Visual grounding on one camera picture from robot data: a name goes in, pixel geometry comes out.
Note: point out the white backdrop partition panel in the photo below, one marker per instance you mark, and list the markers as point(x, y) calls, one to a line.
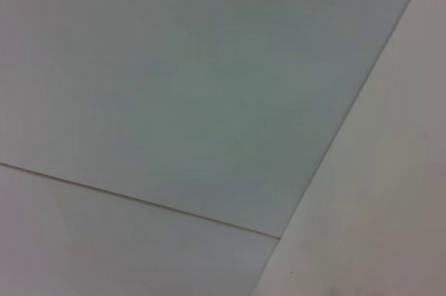
point(104, 247)
point(209, 83)

